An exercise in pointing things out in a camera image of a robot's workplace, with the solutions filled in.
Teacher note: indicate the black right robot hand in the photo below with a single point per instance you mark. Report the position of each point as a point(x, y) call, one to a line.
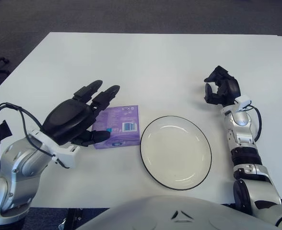
point(232, 88)

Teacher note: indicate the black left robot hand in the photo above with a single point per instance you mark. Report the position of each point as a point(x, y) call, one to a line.
point(64, 119)

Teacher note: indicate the purple tissue paper pack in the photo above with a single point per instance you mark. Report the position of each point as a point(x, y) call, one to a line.
point(124, 117)

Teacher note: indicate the white plate with black rim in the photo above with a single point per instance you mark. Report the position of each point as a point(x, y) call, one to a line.
point(174, 151)

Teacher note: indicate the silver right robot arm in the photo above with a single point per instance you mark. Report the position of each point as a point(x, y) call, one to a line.
point(241, 134)

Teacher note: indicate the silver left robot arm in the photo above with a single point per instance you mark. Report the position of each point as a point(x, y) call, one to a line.
point(16, 158)

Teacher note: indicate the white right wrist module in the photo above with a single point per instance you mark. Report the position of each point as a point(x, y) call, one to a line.
point(243, 100)

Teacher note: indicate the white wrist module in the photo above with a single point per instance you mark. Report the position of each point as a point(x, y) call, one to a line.
point(243, 100)
point(67, 155)

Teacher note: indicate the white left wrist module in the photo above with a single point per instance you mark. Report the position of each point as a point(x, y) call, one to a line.
point(67, 155)

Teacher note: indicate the grey robot torso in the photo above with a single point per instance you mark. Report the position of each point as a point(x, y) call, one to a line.
point(167, 213)

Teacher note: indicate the black metal frame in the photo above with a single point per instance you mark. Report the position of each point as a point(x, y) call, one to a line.
point(76, 218)

